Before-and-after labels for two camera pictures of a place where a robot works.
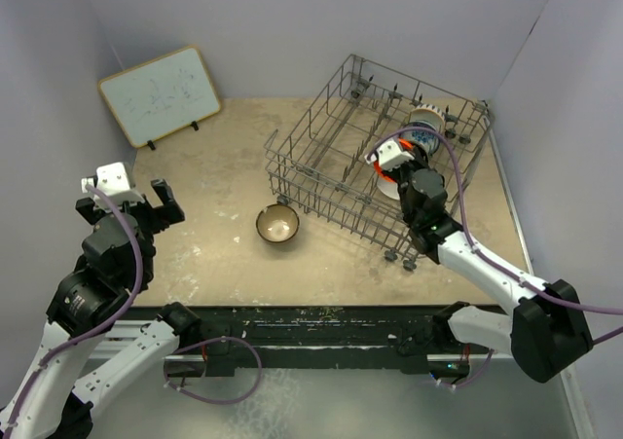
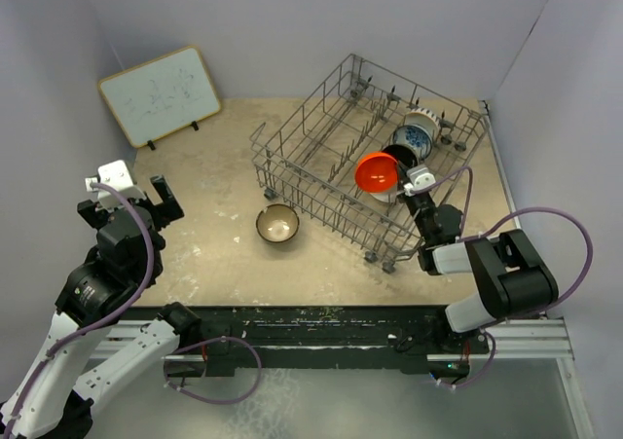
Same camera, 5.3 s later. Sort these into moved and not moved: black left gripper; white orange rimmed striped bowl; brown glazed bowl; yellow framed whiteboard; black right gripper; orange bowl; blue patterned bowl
Moved: orange bowl; black right gripper; blue patterned bowl; white orange rimmed striped bowl
Not moved: brown glazed bowl; yellow framed whiteboard; black left gripper
